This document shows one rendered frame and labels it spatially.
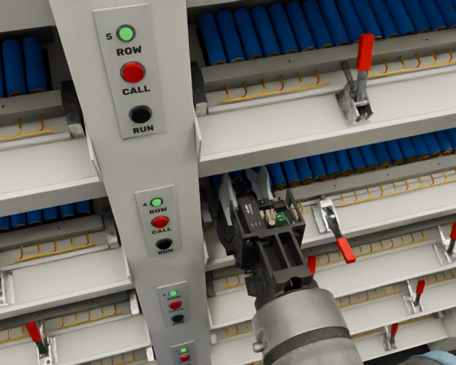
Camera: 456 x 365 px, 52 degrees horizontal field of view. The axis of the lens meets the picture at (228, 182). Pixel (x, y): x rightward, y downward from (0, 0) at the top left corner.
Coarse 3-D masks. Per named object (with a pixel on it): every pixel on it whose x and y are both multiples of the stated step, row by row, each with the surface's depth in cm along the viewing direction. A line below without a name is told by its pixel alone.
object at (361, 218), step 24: (384, 168) 69; (240, 192) 66; (384, 192) 68; (408, 192) 68; (432, 192) 68; (312, 216) 65; (360, 216) 66; (384, 216) 66; (408, 216) 67; (432, 216) 70; (216, 240) 63; (312, 240) 64; (336, 240) 69; (216, 264) 63
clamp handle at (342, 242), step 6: (330, 216) 62; (330, 222) 63; (336, 228) 62; (336, 234) 62; (342, 240) 61; (342, 246) 60; (348, 246) 60; (342, 252) 60; (348, 252) 60; (348, 258) 59; (354, 258) 59
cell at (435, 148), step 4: (432, 132) 70; (424, 136) 70; (428, 136) 70; (432, 136) 70; (424, 140) 70; (428, 140) 70; (432, 140) 69; (428, 144) 69; (432, 144) 69; (436, 144) 69; (428, 148) 69; (432, 148) 69; (436, 148) 69; (428, 152) 70; (432, 152) 69
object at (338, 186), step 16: (432, 160) 68; (448, 160) 68; (352, 176) 66; (368, 176) 66; (384, 176) 66; (400, 176) 66; (416, 176) 68; (432, 176) 68; (304, 192) 64; (320, 192) 64; (336, 192) 65; (368, 192) 66; (400, 192) 67
